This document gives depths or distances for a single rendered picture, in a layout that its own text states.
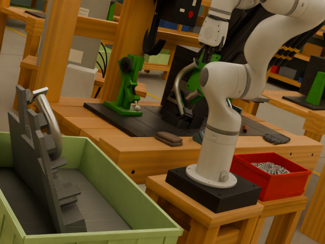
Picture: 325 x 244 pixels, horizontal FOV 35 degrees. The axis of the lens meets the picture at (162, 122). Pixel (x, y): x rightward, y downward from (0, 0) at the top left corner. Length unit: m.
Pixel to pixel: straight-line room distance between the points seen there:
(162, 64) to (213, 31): 6.54
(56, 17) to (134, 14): 0.41
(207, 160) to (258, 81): 0.33
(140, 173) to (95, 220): 0.58
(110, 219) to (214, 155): 0.49
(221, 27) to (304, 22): 0.43
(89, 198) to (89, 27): 1.11
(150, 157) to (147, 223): 0.63
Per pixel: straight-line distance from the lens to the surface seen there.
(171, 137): 2.15
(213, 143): 1.80
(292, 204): 2.31
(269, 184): 2.13
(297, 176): 2.29
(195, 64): 2.48
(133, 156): 1.97
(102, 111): 2.39
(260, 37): 1.62
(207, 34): 1.95
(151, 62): 8.28
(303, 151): 2.93
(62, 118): 2.24
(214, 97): 1.73
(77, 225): 1.31
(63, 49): 2.36
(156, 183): 1.86
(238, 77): 1.74
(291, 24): 1.60
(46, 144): 1.17
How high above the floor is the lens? 1.53
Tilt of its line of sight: 15 degrees down
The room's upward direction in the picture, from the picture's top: 16 degrees clockwise
